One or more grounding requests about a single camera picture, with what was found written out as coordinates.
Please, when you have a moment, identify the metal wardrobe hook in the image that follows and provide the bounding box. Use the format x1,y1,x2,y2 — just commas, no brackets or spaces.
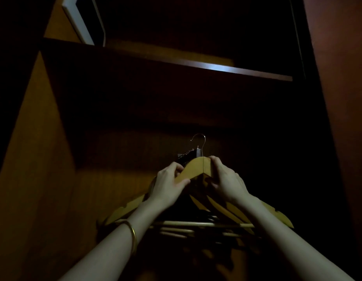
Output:
177,148,199,167

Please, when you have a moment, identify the white framed box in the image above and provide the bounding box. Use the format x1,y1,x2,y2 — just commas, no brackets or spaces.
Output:
61,0,107,47

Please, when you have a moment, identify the person's right forearm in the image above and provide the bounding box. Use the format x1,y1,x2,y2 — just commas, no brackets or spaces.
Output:
236,194,356,281

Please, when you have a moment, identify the gold bracelet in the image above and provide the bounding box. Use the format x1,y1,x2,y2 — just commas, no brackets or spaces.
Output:
119,220,138,255

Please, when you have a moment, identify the brown wooden wardrobe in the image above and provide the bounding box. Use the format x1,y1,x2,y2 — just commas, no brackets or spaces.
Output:
0,0,362,281

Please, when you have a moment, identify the person's left forearm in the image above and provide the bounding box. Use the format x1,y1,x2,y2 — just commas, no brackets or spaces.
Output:
57,199,170,281

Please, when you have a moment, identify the person's right hand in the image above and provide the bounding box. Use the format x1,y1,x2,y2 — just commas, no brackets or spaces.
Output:
206,156,250,204

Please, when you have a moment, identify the person's left hand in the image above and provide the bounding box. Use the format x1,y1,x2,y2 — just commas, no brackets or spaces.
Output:
147,162,191,210

